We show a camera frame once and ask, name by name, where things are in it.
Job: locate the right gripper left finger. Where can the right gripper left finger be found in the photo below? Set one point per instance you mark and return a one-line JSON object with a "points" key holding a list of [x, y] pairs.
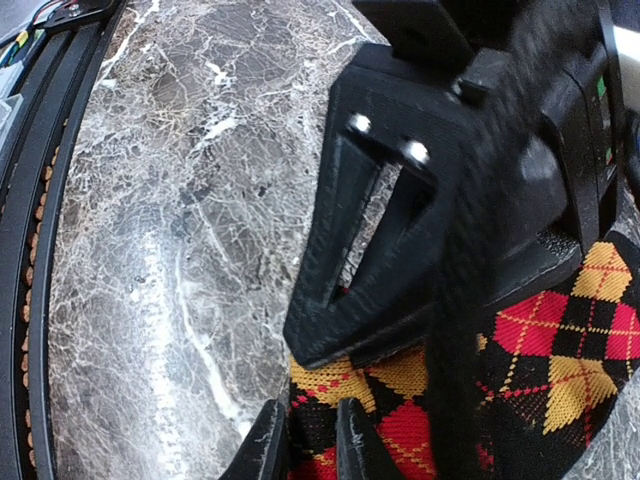
{"points": [[263, 455]]}

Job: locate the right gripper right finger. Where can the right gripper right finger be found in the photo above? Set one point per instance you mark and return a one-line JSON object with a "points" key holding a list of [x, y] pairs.
{"points": [[361, 454]]}

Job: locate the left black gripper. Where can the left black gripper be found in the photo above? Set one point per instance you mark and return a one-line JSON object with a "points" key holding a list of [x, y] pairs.
{"points": [[482, 181]]}

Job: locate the argyle red orange black sock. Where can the argyle red orange black sock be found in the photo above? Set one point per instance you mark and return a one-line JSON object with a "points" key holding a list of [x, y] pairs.
{"points": [[550, 370]]}

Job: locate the black front rail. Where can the black front rail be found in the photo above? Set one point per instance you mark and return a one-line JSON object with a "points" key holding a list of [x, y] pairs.
{"points": [[49, 64]]}

